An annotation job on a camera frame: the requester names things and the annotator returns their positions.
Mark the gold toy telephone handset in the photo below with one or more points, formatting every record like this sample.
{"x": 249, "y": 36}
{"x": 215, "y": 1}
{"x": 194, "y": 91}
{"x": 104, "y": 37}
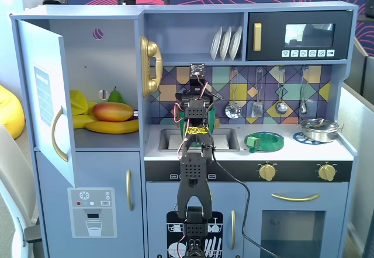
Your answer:
{"x": 152, "y": 50}

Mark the blue toy play kitchen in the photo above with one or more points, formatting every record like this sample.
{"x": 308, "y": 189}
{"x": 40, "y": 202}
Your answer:
{"x": 96, "y": 167}

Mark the grey office partition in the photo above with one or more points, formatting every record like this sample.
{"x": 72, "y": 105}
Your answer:
{"x": 362, "y": 153}

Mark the metal toy ladle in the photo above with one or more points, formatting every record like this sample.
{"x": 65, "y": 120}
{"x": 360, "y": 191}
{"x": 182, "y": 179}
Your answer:
{"x": 281, "y": 107}

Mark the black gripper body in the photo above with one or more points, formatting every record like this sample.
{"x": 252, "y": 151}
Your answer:
{"x": 196, "y": 91}

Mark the steel toy pot with lid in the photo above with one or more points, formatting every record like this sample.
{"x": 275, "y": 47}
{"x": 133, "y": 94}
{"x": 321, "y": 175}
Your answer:
{"x": 318, "y": 132}

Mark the gold stove knob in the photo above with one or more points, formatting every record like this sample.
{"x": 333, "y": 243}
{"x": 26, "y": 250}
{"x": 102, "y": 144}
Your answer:
{"x": 326, "y": 172}
{"x": 267, "y": 172}

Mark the long yellow toy banana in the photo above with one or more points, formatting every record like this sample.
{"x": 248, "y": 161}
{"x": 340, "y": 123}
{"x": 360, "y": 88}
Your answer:
{"x": 114, "y": 127}

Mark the white toy plate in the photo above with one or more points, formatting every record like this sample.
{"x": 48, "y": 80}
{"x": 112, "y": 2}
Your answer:
{"x": 235, "y": 43}
{"x": 215, "y": 43}
{"x": 225, "y": 43}

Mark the metal toy skimmer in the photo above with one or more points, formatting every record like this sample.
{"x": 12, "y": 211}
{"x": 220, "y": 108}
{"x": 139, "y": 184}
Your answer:
{"x": 233, "y": 110}

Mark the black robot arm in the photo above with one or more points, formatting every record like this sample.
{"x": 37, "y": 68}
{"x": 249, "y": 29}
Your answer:
{"x": 191, "y": 170}

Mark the red yellow toy mango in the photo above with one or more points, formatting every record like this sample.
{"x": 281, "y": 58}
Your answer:
{"x": 114, "y": 112}

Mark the yellow ribbed toy fruit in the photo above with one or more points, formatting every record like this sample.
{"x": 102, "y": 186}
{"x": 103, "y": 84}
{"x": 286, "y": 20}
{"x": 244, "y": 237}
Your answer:
{"x": 77, "y": 103}

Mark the yellow beanbag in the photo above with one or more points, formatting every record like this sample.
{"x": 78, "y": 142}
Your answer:
{"x": 11, "y": 109}

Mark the white office chair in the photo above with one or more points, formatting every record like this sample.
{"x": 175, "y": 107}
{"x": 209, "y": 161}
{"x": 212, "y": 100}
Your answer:
{"x": 8, "y": 182}

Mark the green toy pear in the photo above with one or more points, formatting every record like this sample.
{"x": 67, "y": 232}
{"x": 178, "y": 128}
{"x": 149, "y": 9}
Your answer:
{"x": 117, "y": 97}

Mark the metal toy spoon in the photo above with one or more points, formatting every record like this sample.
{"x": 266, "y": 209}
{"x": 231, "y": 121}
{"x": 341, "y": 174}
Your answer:
{"x": 303, "y": 108}

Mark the blue cabinet door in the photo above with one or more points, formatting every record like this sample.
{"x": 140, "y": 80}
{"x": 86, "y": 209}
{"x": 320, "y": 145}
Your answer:
{"x": 38, "y": 50}

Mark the green round dish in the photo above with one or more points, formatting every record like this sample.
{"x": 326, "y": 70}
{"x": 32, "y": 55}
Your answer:
{"x": 271, "y": 145}

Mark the short yellow toy banana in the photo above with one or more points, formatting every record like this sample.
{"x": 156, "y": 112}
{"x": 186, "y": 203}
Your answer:
{"x": 80, "y": 121}

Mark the small green cube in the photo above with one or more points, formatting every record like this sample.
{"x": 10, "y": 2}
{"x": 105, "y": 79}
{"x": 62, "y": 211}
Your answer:
{"x": 253, "y": 141}

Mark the metal toy slotted spatula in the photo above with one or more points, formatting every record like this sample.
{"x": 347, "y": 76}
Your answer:
{"x": 257, "y": 109}

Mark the blue round trivet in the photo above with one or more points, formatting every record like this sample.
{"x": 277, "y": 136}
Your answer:
{"x": 298, "y": 139}

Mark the black short cylinder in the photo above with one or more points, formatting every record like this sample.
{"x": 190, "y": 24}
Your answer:
{"x": 127, "y": 0}

